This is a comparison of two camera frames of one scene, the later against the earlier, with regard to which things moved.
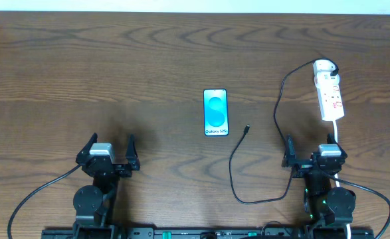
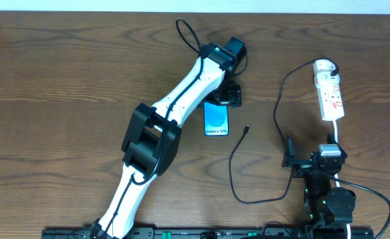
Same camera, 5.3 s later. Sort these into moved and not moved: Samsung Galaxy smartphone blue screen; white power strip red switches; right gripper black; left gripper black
Moved: left gripper black
Not moved: white power strip red switches; right gripper black; Samsung Galaxy smartphone blue screen
